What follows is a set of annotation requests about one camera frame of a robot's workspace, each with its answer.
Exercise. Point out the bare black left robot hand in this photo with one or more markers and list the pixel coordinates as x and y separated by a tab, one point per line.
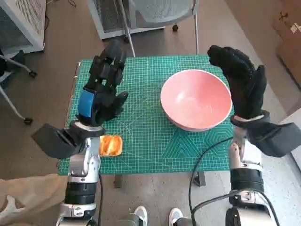
101	106

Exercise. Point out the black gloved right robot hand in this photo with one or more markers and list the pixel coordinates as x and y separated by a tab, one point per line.
244	84

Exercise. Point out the rectangular braided toy bread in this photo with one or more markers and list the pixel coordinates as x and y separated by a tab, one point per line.
111	145

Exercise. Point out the pink bowl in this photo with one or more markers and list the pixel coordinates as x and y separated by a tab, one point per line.
195	101

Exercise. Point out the green cutting mat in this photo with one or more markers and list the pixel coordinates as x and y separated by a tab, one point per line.
145	141

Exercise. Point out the brown cardboard box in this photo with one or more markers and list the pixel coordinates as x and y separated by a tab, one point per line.
289	47

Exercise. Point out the grey office chair base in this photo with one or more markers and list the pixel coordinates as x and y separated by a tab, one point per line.
14	62

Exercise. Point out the dark table leg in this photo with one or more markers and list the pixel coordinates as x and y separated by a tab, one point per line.
201	179

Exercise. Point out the grey mesh chair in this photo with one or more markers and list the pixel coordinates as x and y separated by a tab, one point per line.
162	11

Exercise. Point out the person's leg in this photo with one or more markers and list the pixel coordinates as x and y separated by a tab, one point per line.
35	195

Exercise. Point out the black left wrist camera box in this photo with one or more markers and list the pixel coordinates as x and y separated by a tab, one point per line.
54	141

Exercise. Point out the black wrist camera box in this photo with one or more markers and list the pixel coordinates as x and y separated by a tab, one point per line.
277	139
54	141

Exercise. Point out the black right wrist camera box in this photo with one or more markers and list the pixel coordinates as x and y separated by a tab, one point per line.
277	139

